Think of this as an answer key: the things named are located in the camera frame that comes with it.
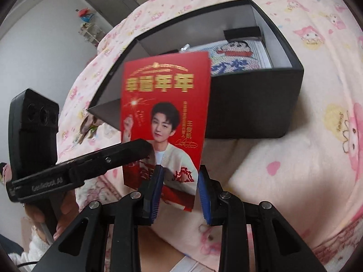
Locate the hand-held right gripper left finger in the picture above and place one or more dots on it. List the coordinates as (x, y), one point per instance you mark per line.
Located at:
(158, 192)

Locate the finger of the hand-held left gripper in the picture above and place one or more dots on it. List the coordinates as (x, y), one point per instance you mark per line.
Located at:
(119, 155)

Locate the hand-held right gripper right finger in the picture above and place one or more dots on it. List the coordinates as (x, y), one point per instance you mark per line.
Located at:
(202, 198)

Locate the red printed envelope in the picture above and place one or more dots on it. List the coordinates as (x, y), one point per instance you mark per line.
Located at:
(167, 99)

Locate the black cardboard box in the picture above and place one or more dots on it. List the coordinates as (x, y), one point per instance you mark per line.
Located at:
(249, 102)

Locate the person's left hand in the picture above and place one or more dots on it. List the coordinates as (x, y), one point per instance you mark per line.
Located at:
(69, 206)

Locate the pink cartoon printed blanket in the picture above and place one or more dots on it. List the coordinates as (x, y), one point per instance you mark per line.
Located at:
(283, 175)

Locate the white storage shelf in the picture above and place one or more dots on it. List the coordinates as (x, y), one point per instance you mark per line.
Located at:
(90, 34)

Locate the cartoon bead picture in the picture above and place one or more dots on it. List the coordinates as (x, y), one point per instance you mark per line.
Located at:
(241, 56)

